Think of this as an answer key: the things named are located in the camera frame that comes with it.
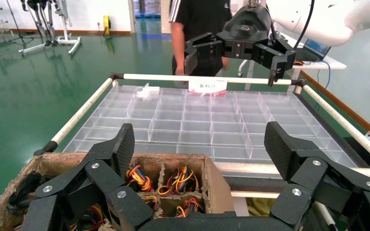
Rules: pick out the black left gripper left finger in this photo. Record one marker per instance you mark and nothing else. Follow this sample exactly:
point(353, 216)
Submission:
point(108, 178)

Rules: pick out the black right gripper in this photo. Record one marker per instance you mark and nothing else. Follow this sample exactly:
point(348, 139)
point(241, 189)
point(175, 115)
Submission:
point(245, 28)

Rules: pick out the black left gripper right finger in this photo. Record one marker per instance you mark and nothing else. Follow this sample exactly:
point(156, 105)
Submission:
point(303, 178)

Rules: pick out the bystander bare forearm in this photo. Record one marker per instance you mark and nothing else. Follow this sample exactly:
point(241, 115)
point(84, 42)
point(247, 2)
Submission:
point(177, 44)

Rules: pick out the bystander hand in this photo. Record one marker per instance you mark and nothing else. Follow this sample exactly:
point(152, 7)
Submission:
point(180, 72)
point(225, 63)

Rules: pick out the white paper label card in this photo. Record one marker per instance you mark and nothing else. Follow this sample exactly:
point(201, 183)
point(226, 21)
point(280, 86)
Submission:
point(207, 85)

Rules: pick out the red plastic packet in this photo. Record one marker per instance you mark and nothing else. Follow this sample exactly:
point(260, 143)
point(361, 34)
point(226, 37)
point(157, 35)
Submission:
point(217, 94)

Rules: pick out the yellow cloth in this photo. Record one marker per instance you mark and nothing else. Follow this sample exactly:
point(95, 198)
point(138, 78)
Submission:
point(261, 206)

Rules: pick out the person in black clothes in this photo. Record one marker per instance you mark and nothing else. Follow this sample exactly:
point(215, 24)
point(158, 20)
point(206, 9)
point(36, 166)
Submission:
point(201, 16)

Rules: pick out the black pipe corner joint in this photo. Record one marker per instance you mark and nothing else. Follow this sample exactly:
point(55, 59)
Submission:
point(300, 83)
point(44, 149)
point(116, 76)

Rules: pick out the black laptop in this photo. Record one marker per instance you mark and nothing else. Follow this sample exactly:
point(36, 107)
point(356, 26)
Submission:
point(316, 47)

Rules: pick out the clear plastic compartment tray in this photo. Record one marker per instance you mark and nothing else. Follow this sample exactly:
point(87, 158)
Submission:
point(197, 127)

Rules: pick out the brown pulp compartment box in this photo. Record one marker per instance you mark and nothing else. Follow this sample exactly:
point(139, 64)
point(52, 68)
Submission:
point(217, 191)

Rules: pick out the white desk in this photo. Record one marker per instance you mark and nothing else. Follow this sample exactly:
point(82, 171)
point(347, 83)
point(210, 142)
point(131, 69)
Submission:
point(328, 65)

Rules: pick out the white crumpled plastic bag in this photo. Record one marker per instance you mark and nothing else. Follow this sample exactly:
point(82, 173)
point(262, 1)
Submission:
point(146, 92)

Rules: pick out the yellow device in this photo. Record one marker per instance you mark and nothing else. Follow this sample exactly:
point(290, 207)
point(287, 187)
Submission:
point(107, 25)

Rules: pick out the white robot support stand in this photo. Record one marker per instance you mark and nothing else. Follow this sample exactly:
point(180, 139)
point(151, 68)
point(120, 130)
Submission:
point(67, 39)

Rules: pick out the black legged robot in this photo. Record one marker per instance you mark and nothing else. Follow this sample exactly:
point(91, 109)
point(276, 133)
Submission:
point(39, 12)

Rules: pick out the black tripod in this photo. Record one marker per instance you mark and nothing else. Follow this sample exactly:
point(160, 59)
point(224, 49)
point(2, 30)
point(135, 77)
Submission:
point(14, 19)

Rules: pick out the white cart frame pipe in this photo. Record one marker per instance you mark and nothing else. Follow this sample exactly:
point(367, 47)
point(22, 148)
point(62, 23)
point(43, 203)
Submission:
point(252, 168)
point(83, 110)
point(341, 121)
point(159, 77)

